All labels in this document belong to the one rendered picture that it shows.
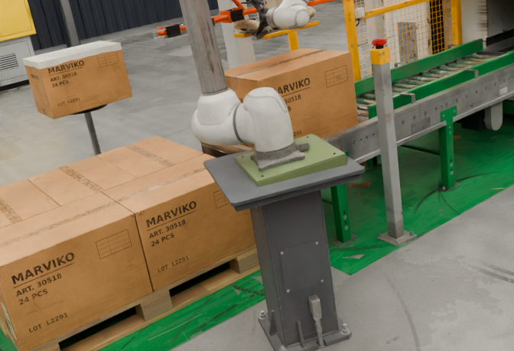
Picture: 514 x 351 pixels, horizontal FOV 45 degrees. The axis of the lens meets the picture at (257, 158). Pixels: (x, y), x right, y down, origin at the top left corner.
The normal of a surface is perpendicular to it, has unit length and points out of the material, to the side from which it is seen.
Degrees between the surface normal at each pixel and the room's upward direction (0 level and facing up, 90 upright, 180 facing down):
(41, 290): 90
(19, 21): 90
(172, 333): 0
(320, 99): 90
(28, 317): 90
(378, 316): 0
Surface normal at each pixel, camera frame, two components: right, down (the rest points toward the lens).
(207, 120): -0.47, 0.31
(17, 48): 0.59, 0.18
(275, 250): 0.28, 0.29
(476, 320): -0.15, -0.93
